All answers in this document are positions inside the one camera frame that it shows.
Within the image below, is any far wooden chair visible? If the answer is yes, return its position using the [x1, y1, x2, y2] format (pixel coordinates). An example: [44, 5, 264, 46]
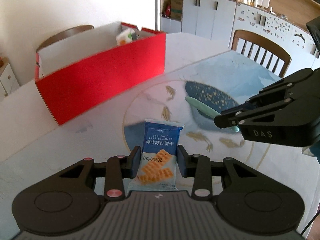
[36, 25, 94, 52]

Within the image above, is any blue biscuit packet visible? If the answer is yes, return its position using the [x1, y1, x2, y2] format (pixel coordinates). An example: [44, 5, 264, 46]
[128, 119, 184, 191]

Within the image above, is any white wall cabinet unit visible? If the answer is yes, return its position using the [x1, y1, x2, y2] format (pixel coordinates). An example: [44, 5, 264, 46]
[161, 0, 319, 63]

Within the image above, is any wooden chair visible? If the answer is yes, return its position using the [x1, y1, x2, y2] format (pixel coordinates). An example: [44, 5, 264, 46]
[231, 30, 292, 78]
[36, 25, 94, 52]

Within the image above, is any right wooden chair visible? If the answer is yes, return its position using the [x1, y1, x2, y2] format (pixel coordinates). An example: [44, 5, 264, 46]
[231, 30, 292, 78]

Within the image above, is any blue gloved right hand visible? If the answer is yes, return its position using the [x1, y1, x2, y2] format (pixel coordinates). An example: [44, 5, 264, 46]
[302, 141, 320, 163]

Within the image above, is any white sideboard cabinet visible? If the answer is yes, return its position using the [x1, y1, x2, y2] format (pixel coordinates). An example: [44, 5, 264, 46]
[0, 57, 20, 101]

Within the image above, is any red cardboard box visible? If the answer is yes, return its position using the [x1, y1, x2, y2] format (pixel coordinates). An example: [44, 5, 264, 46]
[35, 22, 166, 125]

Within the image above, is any white grey large pouch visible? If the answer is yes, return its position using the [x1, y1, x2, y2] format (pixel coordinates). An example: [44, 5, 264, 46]
[116, 28, 139, 46]

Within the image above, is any teal green spoon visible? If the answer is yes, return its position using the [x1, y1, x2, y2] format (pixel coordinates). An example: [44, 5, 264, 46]
[184, 96, 239, 133]

